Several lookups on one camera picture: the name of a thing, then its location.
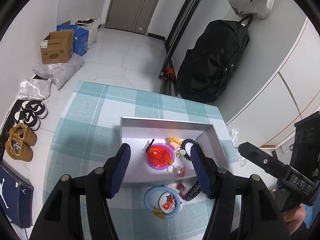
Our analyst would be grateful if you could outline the black metal stand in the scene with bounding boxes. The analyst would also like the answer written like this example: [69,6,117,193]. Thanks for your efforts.
[158,0,213,97]

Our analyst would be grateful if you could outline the black backpack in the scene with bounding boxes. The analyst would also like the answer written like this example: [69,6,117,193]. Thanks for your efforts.
[176,15,251,104]

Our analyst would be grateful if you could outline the blue ring bracelet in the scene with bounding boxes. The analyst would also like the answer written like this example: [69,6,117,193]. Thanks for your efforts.
[144,185,183,219]

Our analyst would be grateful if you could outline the black spiral hair tie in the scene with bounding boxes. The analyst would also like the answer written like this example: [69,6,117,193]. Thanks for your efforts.
[184,181,202,201]
[180,138,201,161]

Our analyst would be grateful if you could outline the black white sneaker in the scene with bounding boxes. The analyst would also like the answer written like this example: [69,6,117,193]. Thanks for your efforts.
[14,110,41,131]
[21,100,48,119]

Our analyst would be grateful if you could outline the pink doll charm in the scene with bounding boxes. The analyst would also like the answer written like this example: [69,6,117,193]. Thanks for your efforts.
[167,137,181,149]

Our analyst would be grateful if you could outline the white wardrobe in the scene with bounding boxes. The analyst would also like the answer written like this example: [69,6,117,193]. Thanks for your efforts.
[224,17,320,156]

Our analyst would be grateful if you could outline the blue shoebox with white logo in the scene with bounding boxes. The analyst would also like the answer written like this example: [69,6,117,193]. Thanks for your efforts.
[0,161,34,229]

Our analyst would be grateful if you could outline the white round flag badge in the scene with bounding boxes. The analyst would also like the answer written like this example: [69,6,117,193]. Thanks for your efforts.
[160,194,182,212]

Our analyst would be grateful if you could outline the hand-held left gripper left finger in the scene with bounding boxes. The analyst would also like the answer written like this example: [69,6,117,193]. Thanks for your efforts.
[29,143,132,240]

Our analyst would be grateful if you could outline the white fabric bag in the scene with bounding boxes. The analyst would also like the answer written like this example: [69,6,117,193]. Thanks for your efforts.
[75,18,101,49]

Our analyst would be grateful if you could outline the blue cardboard box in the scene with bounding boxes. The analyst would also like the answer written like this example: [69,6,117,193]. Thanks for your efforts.
[56,21,90,56]

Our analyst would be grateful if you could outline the red round badge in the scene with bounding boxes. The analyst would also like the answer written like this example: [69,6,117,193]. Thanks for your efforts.
[147,143,173,167]

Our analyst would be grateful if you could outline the grey plastic parcel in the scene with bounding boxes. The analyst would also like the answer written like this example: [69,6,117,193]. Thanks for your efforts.
[32,62,62,81]
[50,54,84,91]

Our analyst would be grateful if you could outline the brown cardboard box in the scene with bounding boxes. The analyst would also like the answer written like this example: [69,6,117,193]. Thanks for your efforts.
[40,31,75,64]

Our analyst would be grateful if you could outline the clear plastic bag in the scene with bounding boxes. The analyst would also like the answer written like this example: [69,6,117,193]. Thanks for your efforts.
[230,129,247,167]

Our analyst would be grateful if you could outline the grey door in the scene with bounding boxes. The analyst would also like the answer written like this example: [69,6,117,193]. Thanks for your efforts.
[104,0,169,36]

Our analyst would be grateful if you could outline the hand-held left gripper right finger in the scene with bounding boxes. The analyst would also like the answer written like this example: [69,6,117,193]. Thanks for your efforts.
[190,145,292,240]

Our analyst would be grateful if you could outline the purple ring bracelet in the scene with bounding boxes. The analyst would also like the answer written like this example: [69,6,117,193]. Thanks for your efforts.
[145,139,186,169]

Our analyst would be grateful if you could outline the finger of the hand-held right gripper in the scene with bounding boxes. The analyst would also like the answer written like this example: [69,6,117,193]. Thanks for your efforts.
[237,142,297,181]

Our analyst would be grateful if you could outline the clear red ring ornament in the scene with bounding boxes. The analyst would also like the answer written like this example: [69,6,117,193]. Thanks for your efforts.
[167,165,187,178]

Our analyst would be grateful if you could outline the silver plastic parcel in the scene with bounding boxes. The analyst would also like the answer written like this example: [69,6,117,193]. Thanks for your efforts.
[17,78,52,101]

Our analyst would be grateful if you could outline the grey cardboard box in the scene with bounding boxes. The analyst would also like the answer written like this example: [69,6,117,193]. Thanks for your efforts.
[119,116,229,188]

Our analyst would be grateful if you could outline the teal checked tablecloth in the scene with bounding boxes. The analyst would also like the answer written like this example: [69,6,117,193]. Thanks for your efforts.
[42,81,241,240]

